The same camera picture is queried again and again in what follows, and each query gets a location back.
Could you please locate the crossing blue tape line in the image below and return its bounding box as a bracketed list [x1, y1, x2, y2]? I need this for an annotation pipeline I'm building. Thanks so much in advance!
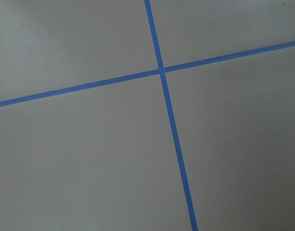
[144, 0, 199, 231]

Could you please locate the long blue tape line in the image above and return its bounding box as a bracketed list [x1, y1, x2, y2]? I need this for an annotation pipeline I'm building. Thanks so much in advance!
[0, 41, 295, 107]

